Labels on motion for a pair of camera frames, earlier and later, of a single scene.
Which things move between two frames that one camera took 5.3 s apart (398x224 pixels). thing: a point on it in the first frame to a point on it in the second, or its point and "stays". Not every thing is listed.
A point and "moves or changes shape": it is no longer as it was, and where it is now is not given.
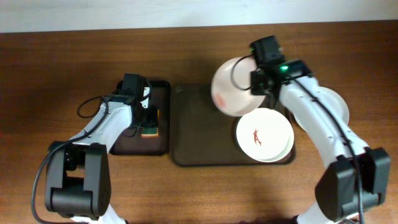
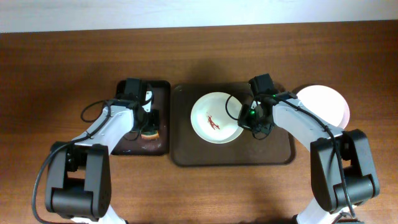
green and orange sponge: x=152 y=132 stays
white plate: x=231 y=87 moves or changes shape
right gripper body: x=255 y=84 to x=249 y=118
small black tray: x=131 y=143 stays
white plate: x=265 y=135 to x=211 y=121
